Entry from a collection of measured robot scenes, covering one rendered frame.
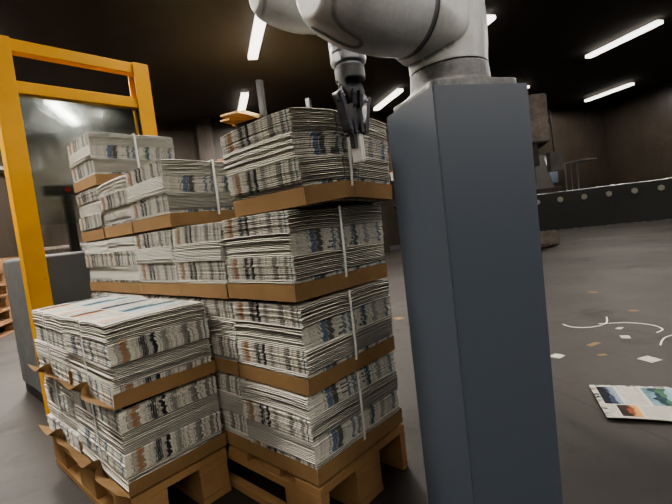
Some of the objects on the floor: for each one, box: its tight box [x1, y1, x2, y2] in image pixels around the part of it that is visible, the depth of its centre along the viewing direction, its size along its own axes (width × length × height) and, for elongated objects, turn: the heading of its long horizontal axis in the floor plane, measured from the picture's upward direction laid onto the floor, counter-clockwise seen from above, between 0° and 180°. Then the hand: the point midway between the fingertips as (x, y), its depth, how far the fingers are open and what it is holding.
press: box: [516, 77, 564, 249], centre depth 705 cm, size 151×137×294 cm
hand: (358, 149), depth 104 cm, fingers closed
